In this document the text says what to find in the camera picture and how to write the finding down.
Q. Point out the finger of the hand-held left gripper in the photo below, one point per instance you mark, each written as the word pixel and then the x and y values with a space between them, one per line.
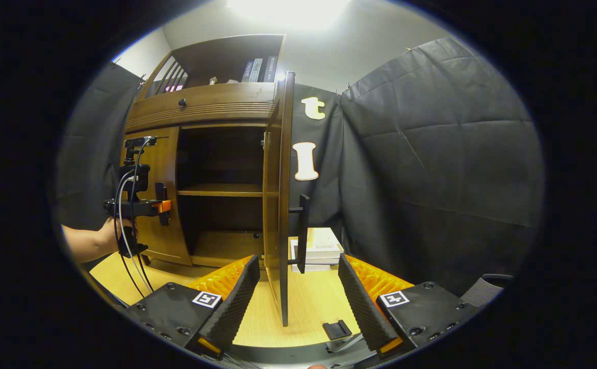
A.
pixel 164 206

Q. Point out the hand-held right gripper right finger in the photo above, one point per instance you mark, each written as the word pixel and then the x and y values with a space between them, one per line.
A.
pixel 362 307

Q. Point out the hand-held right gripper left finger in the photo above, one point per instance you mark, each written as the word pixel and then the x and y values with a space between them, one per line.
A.
pixel 237 302

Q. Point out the wooden double-door shoe cabinet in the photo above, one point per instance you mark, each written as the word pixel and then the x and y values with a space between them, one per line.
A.
pixel 211 56

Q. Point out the small black clip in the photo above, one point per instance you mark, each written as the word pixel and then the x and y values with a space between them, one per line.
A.
pixel 336 329

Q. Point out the white book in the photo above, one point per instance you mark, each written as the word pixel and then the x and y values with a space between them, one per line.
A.
pixel 318 265

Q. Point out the cream book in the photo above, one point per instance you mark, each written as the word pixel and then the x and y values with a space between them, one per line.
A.
pixel 324 243

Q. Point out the wooden drawer with black knob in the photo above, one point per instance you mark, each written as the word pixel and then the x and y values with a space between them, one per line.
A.
pixel 226 100

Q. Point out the grey mesh chair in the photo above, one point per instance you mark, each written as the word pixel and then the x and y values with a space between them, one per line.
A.
pixel 485 291

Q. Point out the blue-grey book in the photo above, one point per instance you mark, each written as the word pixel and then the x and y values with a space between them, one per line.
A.
pixel 247 72

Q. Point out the light grey book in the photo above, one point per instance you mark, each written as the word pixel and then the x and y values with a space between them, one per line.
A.
pixel 256 70

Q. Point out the black backdrop cloth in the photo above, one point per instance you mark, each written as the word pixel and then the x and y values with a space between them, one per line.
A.
pixel 431 154

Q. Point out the dark grey book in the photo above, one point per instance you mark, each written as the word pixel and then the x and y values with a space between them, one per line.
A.
pixel 270 69

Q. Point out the ceiling light panel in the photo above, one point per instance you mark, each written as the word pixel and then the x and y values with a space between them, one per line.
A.
pixel 288 10

